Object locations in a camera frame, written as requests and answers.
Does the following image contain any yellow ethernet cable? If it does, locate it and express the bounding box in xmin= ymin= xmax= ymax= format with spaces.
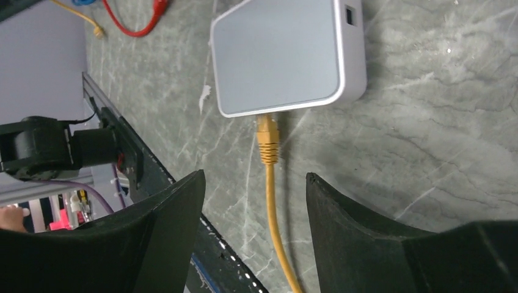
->
xmin=50 ymin=0 xmax=106 ymax=39
xmin=255 ymin=114 xmax=304 ymax=293

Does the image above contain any red ethernet cable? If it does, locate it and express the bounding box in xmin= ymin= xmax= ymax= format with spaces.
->
xmin=101 ymin=0 xmax=171 ymax=38

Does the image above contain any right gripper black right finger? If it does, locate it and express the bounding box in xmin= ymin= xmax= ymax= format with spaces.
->
xmin=306 ymin=173 xmax=517 ymax=292

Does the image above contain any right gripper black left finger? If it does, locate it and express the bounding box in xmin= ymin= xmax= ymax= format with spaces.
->
xmin=1 ymin=170 xmax=206 ymax=292

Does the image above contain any blue ethernet cable long loop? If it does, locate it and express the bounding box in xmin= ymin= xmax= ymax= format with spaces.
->
xmin=71 ymin=0 xmax=96 ymax=6

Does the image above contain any white mini router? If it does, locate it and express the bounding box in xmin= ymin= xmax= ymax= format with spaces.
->
xmin=210 ymin=0 xmax=367 ymax=118

